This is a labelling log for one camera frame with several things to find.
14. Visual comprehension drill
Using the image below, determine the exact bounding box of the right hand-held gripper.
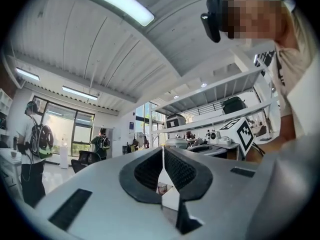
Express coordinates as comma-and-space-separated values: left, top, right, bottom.
219, 116, 256, 158

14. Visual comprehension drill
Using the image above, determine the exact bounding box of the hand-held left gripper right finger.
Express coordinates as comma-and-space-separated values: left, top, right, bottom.
164, 146, 265, 240

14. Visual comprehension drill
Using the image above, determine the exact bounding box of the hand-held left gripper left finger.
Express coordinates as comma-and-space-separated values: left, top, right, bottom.
34, 146, 177, 240

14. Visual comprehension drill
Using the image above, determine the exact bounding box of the person's right forearm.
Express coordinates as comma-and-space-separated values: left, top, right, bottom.
246, 112, 300, 165

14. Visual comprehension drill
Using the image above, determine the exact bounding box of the black hard case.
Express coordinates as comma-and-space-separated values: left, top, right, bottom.
221, 96, 248, 115

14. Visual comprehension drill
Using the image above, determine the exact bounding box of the black office chair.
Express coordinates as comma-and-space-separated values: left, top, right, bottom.
70, 150, 108, 174

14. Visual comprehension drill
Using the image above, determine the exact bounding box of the white metal shelf rack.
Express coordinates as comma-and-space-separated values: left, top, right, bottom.
149, 63, 282, 160

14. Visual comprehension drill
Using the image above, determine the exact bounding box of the white table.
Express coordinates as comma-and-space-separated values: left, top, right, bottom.
156, 168, 181, 211

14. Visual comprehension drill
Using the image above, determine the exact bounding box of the grey boxy machine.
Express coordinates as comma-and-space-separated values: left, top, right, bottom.
165, 137, 188, 150

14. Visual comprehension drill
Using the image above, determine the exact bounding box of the grey case with white panel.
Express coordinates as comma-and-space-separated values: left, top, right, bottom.
165, 113, 188, 129

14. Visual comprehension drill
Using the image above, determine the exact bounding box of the large window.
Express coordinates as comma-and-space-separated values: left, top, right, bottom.
31, 95, 96, 160

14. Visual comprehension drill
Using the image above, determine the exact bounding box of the rectangular ceiling light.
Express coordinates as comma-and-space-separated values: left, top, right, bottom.
15, 67, 41, 82
61, 85, 99, 101

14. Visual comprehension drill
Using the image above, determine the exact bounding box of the person's head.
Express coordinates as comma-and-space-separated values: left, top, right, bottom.
219, 0, 292, 49

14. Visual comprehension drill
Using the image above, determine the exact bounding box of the long curved ceiling light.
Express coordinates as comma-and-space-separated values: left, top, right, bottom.
73, 0, 155, 27

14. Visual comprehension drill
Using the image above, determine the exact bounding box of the white pedestal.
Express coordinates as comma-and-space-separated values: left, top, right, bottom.
59, 145, 70, 170

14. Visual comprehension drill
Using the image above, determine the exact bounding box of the black head-worn camera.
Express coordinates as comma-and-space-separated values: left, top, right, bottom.
199, 0, 241, 44

